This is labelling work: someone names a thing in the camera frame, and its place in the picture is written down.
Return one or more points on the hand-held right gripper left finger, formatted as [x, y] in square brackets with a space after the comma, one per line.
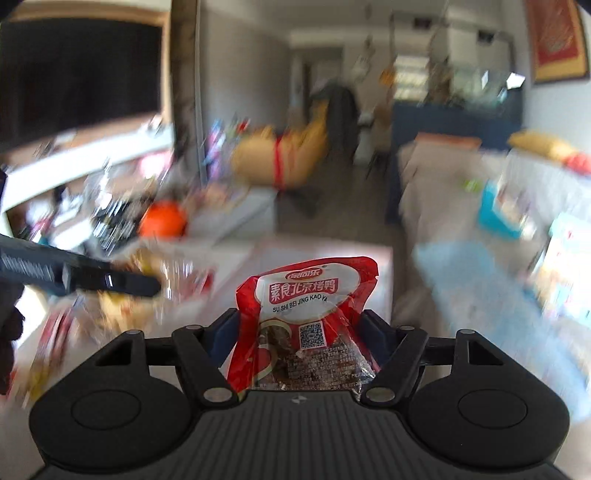
[225, 334]

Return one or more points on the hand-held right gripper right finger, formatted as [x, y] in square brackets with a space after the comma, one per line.
[376, 330]

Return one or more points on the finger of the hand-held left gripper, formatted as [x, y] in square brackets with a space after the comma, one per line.
[115, 279]

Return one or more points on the bread packet with barcode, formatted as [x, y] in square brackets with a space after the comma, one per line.
[129, 318]

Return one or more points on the red snack packet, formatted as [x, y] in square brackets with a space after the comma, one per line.
[304, 295]

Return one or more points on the red sausage packet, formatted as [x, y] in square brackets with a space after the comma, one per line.
[48, 350]

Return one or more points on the person's left hand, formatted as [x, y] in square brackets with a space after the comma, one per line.
[9, 341]

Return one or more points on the white tablecloth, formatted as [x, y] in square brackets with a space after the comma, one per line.
[415, 350]

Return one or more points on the black plum packet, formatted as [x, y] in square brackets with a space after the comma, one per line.
[115, 221]

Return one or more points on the orange pumpkin bucket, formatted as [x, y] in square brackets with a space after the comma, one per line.
[161, 220]

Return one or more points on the cartoon printed sheet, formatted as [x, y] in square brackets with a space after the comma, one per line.
[485, 300]

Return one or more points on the sofa with pale cover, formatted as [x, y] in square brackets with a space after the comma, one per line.
[443, 184]

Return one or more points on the teal white device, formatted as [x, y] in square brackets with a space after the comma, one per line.
[498, 212]

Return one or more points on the row of colourful bottles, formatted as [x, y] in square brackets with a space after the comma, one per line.
[221, 143]

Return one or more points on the small green packet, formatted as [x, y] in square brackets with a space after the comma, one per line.
[472, 185]

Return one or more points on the red ribbon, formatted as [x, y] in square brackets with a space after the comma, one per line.
[277, 161]

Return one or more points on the yellow recliner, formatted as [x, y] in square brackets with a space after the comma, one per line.
[286, 152]

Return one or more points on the black television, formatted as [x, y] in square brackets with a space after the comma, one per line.
[78, 78]

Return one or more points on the grey coat on rack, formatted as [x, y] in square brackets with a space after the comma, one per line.
[341, 120]

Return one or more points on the yellow pillow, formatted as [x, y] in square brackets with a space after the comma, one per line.
[540, 144]

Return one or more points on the glass fish tank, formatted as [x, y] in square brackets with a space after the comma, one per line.
[443, 76]

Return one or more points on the red pillow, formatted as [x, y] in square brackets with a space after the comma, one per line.
[579, 162]

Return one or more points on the framed wall picture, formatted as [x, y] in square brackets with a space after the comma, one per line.
[558, 39]

